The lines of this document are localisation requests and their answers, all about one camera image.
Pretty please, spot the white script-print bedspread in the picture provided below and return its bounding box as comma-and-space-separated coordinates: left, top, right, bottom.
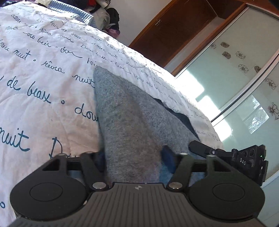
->
1, 1, 223, 226

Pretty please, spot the heap of jackets and clothes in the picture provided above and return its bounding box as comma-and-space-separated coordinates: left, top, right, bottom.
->
85, 0, 120, 39

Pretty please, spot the blue white striped basket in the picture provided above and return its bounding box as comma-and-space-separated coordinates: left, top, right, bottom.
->
47, 1, 95, 25

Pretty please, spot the brown wooden door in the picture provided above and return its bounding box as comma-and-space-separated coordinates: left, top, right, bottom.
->
130, 0, 216, 67

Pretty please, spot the grey knit sweater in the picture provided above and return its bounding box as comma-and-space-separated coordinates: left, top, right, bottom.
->
93, 67, 198, 184

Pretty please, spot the navy blue folded sweater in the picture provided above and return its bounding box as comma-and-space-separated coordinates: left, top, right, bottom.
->
153, 98, 199, 140

